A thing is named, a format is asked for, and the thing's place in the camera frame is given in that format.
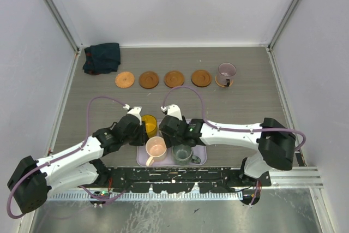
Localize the grey ceramic mug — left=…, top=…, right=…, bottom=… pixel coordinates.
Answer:
left=172, top=145, right=201, bottom=165

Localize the yellow glass mug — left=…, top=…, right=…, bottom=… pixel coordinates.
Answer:
left=141, top=115, right=158, bottom=138

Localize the pink ceramic mug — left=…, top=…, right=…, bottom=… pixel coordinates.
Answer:
left=146, top=136, right=167, bottom=167

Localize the woven rattan coaster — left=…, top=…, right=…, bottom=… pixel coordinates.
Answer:
left=115, top=71, right=135, bottom=88
left=215, top=76, right=234, bottom=88

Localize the brown wooden coaster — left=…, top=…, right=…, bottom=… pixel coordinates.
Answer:
left=191, top=70, right=212, bottom=87
left=164, top=70, right=185, bottom=88
left=139, top=71, right=159, bottom=89

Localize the purple glass mug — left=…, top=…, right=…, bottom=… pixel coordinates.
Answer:
left=216, top=62, right=236, bottom=80

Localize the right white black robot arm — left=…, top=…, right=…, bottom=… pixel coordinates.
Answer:
left=159, top=116, right=296, bottom=186

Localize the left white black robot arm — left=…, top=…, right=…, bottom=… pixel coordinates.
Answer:
left=7, top=114, right=146, bottom=218

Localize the lilac plastic tray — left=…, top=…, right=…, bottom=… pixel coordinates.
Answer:
left=136, top=120, right=207, bottom=167

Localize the dark blue folded cloth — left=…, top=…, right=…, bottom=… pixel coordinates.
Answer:
left=82, top=43, right=121, bottom=75

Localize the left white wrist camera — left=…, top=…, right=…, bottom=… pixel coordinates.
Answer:
left=123, top=104, right=142, bottom=123

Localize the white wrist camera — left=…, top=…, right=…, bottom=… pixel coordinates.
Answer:
left=160, top=104, right=182, bottom=121
left=123, top=104, right=142, bottom=123

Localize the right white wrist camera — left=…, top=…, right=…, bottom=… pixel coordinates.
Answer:
left=160, top=104, right=182, bottom=121

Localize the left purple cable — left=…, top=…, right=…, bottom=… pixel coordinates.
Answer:
left=7, top=95, right=131, bottom=219

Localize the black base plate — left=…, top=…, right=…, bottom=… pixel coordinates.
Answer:
left=82, top=167, right=257, bottom=194

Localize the aluminium front rail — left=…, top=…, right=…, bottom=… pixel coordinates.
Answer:
left=27, top=166, right=324, bottom=190

